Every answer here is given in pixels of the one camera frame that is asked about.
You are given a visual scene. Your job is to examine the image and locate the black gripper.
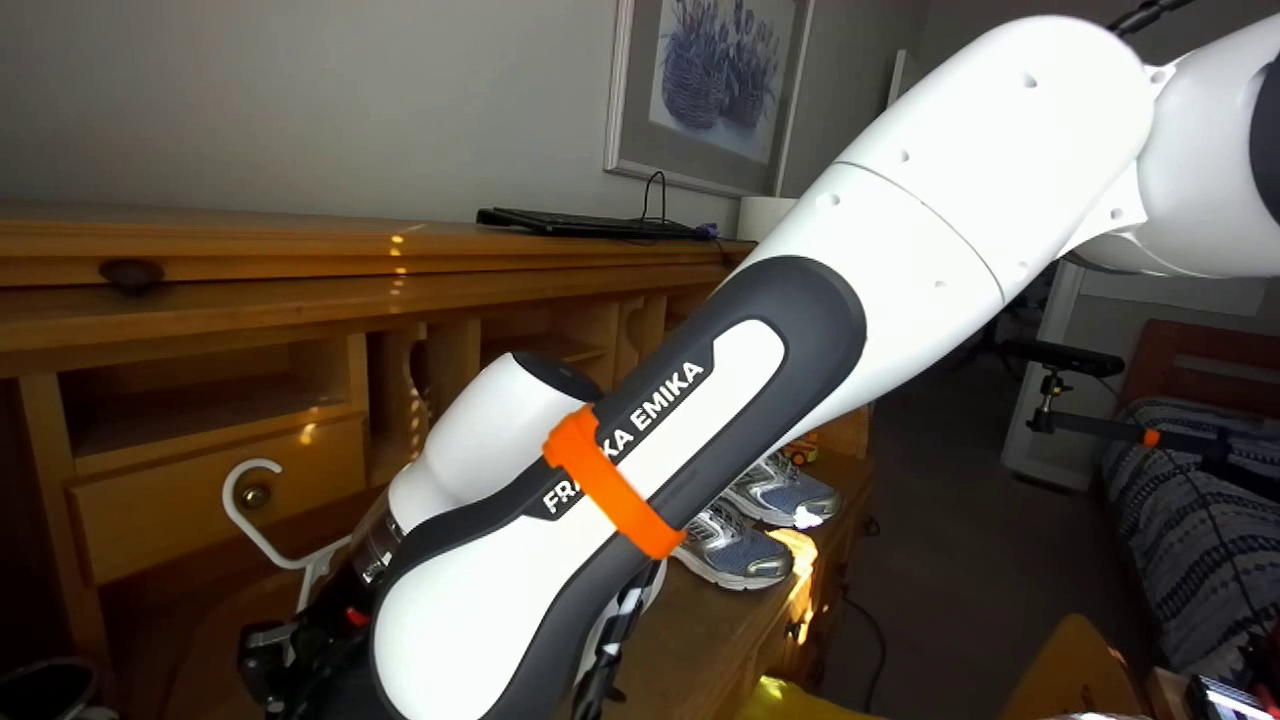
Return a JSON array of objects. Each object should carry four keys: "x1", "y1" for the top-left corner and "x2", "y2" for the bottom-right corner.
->
[{"x1": 236, "y1": 571, "x2": 392, "y2": 720}]

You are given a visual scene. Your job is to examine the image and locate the white wire coat hanger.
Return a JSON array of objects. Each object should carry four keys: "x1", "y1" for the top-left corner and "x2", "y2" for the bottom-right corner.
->
[{"x1": 220, "y1": 455, "x2": 353, "y2": 622}]

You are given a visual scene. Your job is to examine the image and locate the black clamp arm orange joints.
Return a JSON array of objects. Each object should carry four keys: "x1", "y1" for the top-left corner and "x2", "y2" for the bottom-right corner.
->
[{"x1": 1019, "y1": 368, "x2": 1254, "y2": 466}]

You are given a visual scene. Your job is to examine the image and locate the small wooden drawer brass knob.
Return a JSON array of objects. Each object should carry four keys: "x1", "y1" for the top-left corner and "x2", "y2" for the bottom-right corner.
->
[{"x1": 63, "y1": 413, "x2": 372, "y2": 594}]

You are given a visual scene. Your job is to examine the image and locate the dark round container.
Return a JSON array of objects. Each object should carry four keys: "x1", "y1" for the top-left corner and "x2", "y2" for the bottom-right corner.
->
[{"x1": 0, "y1": 653, "x2": 102, "y2": 720}]

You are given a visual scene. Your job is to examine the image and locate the wooden roll-top desk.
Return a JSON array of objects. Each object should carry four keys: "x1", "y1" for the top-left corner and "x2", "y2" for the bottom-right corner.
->
[{"x1": 0, "y1": 196, "x2": 884, "y2": 720}]

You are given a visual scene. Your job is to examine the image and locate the blue grey sneaker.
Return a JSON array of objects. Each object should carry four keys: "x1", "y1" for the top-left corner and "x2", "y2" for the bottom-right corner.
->
[
  {"x1": 670, "y1": 513, "x2": 796, "y2": 595},
  {"x1": 725, "y1": 452, "x2": 839, "y2": 533}
]

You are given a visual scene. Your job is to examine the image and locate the yellow cushion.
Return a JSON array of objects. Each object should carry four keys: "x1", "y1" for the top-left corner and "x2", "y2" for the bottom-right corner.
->
[{"x1": 731, "y1": 673, "x2": 890, "y2": 720}]

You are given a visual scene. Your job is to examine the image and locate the black keyboard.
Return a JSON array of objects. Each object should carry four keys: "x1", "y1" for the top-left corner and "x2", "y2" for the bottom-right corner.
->
[{"x1": 473, "y1": 204, "x2": 731, "y2": 250}]

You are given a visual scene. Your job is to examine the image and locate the framed blue floral picture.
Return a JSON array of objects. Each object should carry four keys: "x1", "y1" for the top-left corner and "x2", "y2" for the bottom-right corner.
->
[{"x1": 599, "y1": 0, "x2": 819, "y2": 200}]

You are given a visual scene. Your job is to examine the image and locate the wooden chair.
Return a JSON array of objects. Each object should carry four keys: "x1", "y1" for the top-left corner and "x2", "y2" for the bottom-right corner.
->
[{"x1": 996, "y1": 613, "x2": 1153, "y2": 720}]

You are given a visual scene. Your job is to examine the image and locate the bed with striped blanket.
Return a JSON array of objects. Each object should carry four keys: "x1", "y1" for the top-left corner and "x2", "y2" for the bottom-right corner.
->
[{"x1": 1096, "y1": 316, "x2": 1280, "y2": 678}]

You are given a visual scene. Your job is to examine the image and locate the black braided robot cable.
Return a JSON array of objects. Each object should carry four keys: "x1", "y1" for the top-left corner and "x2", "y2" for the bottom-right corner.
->
[{"x1": 572, "y1": 557, "x2": 670, "y2": 720}]

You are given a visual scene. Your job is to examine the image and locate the orange strap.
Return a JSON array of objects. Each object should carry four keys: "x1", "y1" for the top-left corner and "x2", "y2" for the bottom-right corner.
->
[{"x1": 534, "y1": 403, "x2": 686, "y2": 567}]

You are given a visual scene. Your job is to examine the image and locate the dark metal desk handle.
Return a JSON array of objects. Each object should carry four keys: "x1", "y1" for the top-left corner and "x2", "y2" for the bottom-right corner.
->
[{"x1": 96, "y1": 255, "x2": 166, "y2": 302}]

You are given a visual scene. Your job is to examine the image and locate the black keyboard cable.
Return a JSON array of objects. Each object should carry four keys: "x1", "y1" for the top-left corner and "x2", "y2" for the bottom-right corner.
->
[{"x1": 637, "y1": 167, "x2": 670, "y2": 230}]

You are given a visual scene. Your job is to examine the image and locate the black floor cable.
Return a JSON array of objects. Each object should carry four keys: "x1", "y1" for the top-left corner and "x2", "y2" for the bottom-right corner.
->
[{"x1": 834, "y1": 586, "x2": 890, "y2": 711}]

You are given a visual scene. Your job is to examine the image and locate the black stereo camera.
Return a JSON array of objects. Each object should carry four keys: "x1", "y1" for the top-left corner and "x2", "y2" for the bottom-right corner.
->
[{"x1": 998, "y1": 338, "x2": 1128, "y2": 385}]

